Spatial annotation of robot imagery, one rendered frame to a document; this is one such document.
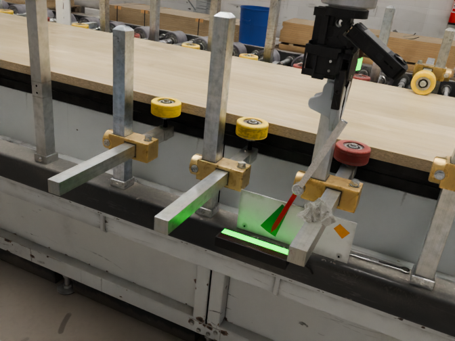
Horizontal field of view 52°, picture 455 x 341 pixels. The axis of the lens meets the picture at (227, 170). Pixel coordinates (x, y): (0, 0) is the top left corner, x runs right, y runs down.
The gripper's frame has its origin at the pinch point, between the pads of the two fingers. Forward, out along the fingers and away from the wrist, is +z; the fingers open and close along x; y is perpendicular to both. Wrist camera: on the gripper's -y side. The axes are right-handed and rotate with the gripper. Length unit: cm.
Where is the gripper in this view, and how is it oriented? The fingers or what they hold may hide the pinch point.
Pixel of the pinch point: (336, 124)
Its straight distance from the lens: 87.0
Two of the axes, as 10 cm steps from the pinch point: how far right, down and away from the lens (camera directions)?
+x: -4.2, 3.4, -8.4
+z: -1.0, 9.0, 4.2
